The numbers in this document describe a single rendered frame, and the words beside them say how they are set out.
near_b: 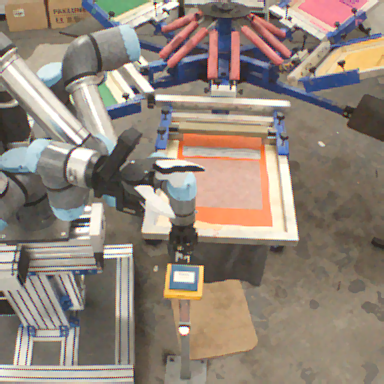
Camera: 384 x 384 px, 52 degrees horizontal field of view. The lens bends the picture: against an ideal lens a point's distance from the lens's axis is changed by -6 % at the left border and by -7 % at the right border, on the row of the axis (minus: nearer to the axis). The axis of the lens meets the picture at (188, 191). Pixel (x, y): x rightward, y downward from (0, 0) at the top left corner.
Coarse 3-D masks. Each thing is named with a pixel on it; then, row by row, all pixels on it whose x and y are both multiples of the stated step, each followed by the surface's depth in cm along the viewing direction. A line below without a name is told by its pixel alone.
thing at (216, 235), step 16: (288, 176) 178; (288, 192) 171; (288, 208) 165; (144, 224) 159; (288, 224) 159; (208, 240) 157; (224, 240) 156; (240, 240) 156; (256, 240) 155; (272, 240) 155; (288, 240) 154
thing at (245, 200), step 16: (224, 144) 199; (240, 144) 199; (256, 144) 199; (224, 160) 191; (240, 160) 191; (256, 160) 191; (224, 176) 183; (240, 176) 183; (256, 176) 183; (224, 192) 176; (240, 192) 176; (256, 192) 176; (224, 208) 170; (240, 208) 170; (256, 208) 170; (224, 224) 164; (240, 224) 164; (256, 224) 164; (272, 224) 164
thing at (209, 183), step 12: (180, 144) 199; (192, 144) 199; (204, 144) 199; (216, 144) 199; (180, 156) 193; (192, 156) 193; (216, 168) 187; (204, 180) 181; (216, 180) 181; (204, 192) 176; (216, 192) 176; (204, 204) 171; (216, 204) 171; (204, 216) 167; (216, 216) 167
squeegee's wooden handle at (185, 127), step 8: (184, 128) 190; (192, 128) 190; (200, 128) 190; (208, 128) 190; (216, 128) 190; (224, 128) 191; (232, 128) 191; (240, 128) 191; (248, 128) 191; (256, 128) 191; (264, 128) 191; (248, 136) 190; (256, 136) 189; (264, 136) 189
